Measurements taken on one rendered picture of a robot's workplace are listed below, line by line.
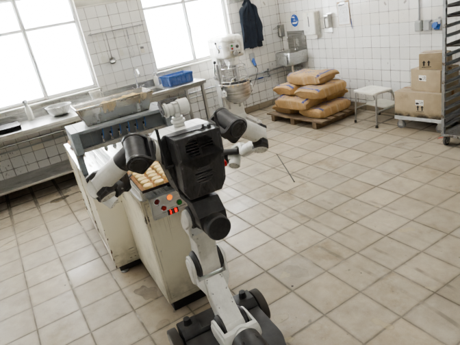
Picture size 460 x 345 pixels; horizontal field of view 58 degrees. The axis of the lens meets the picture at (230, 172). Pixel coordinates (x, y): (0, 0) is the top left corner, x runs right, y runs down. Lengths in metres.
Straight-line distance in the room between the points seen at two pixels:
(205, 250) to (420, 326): 1.25
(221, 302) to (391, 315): 1.01
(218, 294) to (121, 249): 1.29
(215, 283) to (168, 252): 0.52
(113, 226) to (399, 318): 2.02
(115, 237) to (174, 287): 0.73
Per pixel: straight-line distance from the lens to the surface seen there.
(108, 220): 3.19
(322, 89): 5.82
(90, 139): 3.09
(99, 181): 1.86
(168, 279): 2.71
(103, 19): 6.25
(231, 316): 2.20
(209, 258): 2.15
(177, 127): 1.82
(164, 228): 2.55
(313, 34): 6.85
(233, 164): 2.28
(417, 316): 2.66
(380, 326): 2.59
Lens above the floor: 1.78
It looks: 22 degrees down
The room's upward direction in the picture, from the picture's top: 11 degrees counter-clockwise
